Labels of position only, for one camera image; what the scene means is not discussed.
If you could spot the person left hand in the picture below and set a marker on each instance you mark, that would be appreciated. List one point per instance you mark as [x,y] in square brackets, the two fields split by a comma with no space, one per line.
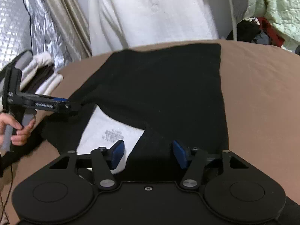
[22,134]

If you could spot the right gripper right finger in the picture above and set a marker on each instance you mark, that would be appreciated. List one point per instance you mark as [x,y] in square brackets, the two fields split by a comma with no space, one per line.
[192,161]

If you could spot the red garment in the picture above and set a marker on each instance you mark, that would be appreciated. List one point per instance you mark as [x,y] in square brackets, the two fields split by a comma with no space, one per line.
[269,36]

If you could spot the white hanging blanket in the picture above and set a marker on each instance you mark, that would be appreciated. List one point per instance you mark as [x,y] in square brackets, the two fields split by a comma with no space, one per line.
[120,24]

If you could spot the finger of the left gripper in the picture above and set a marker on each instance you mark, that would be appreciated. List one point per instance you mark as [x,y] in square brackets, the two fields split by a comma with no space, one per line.
[59,99]
[67,107]

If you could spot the light green quilted jacket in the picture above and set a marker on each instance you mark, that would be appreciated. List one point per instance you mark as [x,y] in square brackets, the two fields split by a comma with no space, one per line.
[283,15]

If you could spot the beige curtain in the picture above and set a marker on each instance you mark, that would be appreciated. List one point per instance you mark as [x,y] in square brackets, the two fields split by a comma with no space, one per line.
[73,27]

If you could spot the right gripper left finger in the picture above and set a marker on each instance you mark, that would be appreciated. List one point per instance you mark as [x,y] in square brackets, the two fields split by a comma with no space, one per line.
[104,161]

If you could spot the black sweater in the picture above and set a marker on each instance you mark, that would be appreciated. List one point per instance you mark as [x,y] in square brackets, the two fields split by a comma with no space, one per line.
[171,94]

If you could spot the stack of folded clothes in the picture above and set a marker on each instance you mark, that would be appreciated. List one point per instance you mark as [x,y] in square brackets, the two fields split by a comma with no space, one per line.
[38,73]

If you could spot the silver insulation curtain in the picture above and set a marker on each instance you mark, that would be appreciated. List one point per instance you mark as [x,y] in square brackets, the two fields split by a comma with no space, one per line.
[28,25]

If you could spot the grey hanging hoodie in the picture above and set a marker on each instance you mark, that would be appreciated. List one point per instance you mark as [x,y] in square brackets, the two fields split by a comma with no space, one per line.
[226,14]

